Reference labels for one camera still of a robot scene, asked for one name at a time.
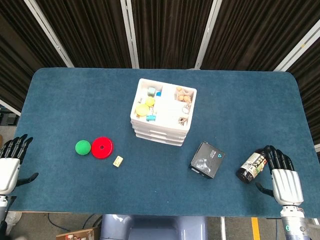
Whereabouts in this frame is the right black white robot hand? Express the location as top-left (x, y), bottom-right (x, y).
top-left (255, 145), bottom-right (305, 206)

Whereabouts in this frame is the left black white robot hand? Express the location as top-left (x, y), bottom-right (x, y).
top-left (0, 134), bottom-right (40, 196)

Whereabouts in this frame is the white plastic drawer organizer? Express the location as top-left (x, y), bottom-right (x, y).
top-left (129, 78), bottom-right (198, 148)

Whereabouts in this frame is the dark labelled sauce bottle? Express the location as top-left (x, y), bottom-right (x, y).
top-left (236, 148), bottom-right (271, 185)

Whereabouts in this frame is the green foam ball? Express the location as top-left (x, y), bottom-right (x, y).
top-left (74, 139), bottom-right (91, 156)

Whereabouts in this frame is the black printed carton box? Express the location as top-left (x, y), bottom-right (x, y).
top-left (188, 141), bottom-right (226, 180)

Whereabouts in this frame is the blue felt table cover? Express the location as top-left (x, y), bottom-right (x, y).
top-left (9, 67), bottom-right (320, 218)

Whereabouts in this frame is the brown cardboard box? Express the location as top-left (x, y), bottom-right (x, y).
top-left (55, 226), bottom-right (100, 240)

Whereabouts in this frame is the red plastic disc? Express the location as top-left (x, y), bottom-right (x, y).
top-left (91, 136), bottom-right (114, 160)

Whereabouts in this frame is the beige eraser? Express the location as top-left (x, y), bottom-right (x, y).
top-left (112, 155), bottom-right (124, 168)

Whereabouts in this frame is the blue-grey robot torso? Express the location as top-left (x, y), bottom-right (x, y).
top-left (99, 214), bottom-right (208, 240)

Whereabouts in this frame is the beige plush toy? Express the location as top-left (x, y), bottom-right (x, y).
top-left (175, 86), bottom-right (194, 103)

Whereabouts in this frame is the yellow round lid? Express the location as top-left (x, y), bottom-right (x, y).
top-left (135, 103), bottom-right (151, 118)

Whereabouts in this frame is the dark pleated curtain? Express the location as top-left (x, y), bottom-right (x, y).
top-left (0, 0), bottom-right (320, 146)

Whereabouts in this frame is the white partition post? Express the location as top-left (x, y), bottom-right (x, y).
top-left (120, 0), bottom-right (140, 69)
top-left (0, 98), bottom-right (22, 116)
top-left (194, 0), bottom-right (223, 70)
top-left (23, 0), bottom-right (75, 68)
top-left (273, 18), bottom-right (320, 72)

